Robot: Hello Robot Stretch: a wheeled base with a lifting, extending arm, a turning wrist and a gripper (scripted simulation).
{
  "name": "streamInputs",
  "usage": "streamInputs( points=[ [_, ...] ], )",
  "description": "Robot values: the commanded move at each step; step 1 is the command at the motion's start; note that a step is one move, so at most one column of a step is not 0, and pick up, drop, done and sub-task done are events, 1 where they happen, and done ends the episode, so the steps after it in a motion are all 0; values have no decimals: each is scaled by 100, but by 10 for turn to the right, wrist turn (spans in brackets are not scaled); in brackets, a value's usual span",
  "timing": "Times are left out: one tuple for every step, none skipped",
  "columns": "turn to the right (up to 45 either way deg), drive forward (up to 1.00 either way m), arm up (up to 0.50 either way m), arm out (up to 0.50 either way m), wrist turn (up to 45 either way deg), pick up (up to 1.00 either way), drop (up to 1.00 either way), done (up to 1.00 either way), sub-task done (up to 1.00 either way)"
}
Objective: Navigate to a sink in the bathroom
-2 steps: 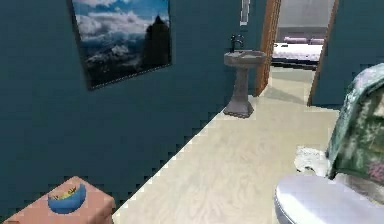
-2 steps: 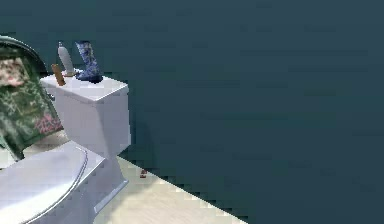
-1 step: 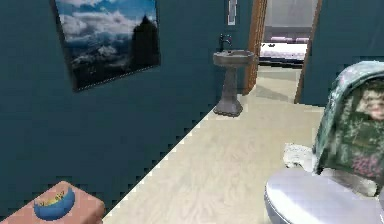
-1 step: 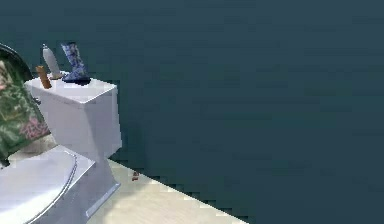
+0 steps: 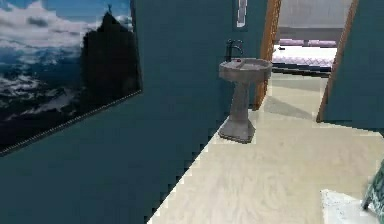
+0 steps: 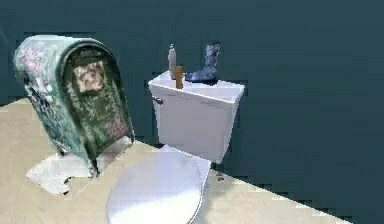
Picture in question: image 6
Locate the white toilet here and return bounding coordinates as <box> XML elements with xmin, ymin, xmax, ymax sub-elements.
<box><xmin>105</xmin><ymin>70</ymin><xmax>246</xmax><ymax>224</ymax></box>

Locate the brown small bottle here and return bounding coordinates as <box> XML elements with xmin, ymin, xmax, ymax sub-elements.
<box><xmin>174</xmin><ymin>65</ymin><xmax>185</xmax><ymax>90</ymax></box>

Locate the dark blue boot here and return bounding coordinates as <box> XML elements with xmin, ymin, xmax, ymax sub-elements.
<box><xmin>184</xmin><ymin>41</ymin><xmax>222</xmax><ymax>84</ymax></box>

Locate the white spray bottle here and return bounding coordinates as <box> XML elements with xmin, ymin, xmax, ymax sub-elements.
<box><xmin>167</xmin><ymin>43</ymin><xmax>178</xmax><ymax>81</ymax></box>

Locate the green patterned bin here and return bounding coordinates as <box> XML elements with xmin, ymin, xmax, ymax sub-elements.
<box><xmin>13</xmin><ymin>34</ymin><xmax>136</xmax><ymax>177</ymax></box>

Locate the white crumpled cloth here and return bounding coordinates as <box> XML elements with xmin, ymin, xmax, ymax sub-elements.
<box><xmin>25</xmin><ymin>135</ymin><xmax>134</xmax><ymax>196</ymax></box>

